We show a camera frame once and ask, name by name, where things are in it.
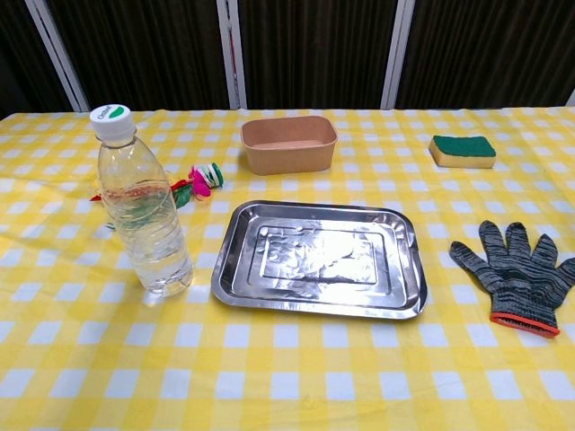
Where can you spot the transparent plastic water bottle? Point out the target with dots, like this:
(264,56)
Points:
(148,233)

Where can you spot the rectangular metal tray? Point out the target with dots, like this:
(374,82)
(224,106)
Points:
(314,260)

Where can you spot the brown paper box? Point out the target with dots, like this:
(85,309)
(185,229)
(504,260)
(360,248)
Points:
(287,157)

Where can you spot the colourful feather shuttlecock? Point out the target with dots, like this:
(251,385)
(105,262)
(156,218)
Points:
(200,180)

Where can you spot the yellow white checkered tablecloth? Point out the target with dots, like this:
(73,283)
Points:
(287,372)

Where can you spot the yellow sponge with green pad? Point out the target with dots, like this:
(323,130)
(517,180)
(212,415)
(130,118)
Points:
(462,155)

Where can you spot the grey knitted work glove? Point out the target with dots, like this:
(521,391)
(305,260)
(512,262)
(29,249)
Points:
(516,274)

